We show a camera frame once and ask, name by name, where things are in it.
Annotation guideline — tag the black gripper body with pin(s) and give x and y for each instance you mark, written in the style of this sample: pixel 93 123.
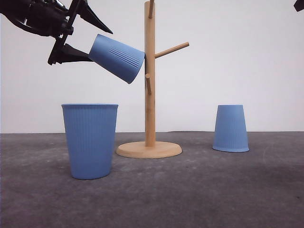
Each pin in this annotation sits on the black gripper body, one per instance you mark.
pixel 51 18

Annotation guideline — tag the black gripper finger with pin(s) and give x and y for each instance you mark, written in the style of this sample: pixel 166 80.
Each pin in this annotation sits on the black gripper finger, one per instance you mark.
pixel 86 13
pixel 71 54

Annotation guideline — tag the blue ribbed cup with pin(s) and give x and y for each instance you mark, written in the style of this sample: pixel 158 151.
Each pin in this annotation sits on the blue ribbed cup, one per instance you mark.
pixel 90 130

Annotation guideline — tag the wooden mug tree stand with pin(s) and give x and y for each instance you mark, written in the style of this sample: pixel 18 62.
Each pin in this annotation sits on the wooden mug tree stand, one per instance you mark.
pixel 150 148

